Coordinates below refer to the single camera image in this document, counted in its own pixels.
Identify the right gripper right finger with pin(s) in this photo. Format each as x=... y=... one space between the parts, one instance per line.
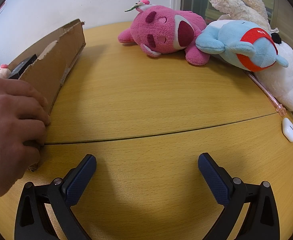
x=261 y=220

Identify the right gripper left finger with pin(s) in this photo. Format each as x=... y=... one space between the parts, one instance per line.
x=32 y=219

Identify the person's left hand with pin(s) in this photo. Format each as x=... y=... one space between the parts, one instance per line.
x=22 y=119

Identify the white earbuds case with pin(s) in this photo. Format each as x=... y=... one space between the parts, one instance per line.
x=287 y=129

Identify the pink transparent pen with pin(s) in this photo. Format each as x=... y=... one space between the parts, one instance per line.
x=280 y=109

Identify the white panda plush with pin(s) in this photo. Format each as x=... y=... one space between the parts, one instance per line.
x=277 y=79

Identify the black rectangular box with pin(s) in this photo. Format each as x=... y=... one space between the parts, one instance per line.
x=21 y=67

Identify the pink pig plush teal green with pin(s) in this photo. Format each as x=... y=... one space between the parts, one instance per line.
x=4 y=71

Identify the brown cardboard box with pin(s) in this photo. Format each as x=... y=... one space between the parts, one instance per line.
x=56 y=53

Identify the light blue plush toy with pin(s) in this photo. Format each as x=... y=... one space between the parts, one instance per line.
x=241 y=43

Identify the cream bunny plush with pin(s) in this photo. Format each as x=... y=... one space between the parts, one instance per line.
x=249 y=10

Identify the pink strawberry bear plush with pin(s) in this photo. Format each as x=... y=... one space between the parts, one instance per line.
x=161 y=30

